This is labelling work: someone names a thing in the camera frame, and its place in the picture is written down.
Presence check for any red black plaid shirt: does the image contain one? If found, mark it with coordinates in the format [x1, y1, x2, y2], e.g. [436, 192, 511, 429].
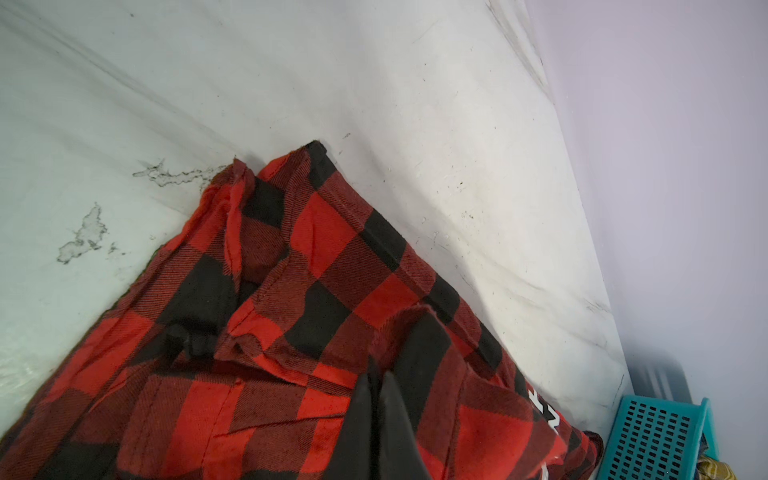
[1, 141, 603, 479]

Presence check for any yellow plaid shirt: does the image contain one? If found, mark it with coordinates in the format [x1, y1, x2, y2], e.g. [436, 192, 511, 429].
[695, 455, 737, 480]

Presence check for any teal plastic basket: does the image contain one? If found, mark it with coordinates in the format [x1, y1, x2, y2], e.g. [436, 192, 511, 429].
[595, 395, 719, 480]

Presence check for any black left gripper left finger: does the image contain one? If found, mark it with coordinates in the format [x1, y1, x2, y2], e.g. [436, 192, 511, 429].
[323, 373, 378, 480]

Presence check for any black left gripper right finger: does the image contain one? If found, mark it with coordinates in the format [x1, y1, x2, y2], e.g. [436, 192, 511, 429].
[378, 372, 431, 480]

